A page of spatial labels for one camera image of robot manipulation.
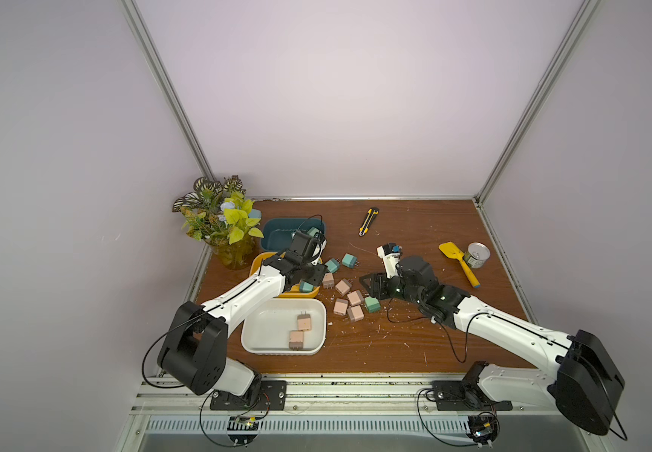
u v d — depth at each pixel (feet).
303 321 2.79
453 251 3.30
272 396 2.43
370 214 3.73
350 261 3.21
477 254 3.18
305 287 2.98
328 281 3.06
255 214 3.86
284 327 2.82
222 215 2.69
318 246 2.33
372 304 2.85
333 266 3.19
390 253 2.33
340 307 2.88
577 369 1.29
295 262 2.17
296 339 2.67
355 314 2.81
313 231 3.56
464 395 2.17
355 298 2.94
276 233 3.49
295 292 3.03
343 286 3.03
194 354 1.40
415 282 2.00
